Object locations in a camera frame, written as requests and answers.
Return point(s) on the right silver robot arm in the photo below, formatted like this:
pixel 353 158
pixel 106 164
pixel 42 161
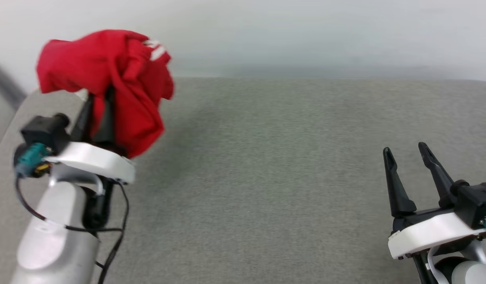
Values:
pixel 467 272

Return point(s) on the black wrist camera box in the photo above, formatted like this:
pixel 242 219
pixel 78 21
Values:
pixel 43 132
pixel 475 201

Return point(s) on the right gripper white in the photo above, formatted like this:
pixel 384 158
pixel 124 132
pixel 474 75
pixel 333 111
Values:
pixel 428 234

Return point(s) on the grey metal bar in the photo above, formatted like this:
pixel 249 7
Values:
pixel 6 85

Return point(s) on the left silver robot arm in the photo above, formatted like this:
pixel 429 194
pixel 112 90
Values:
pixel 55 236

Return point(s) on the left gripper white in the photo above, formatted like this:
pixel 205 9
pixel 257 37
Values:
pixel 93 159

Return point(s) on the right black wrist camera box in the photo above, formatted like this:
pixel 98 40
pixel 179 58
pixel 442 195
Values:
pixel 475 201

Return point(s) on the grey fabric sofa cushion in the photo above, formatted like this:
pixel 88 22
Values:
pixel 266 165

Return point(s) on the red track pants white stripes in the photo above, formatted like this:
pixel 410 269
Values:
pixel 124 79

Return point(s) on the left black wrist camera box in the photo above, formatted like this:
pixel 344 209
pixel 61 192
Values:
pixel 43 132

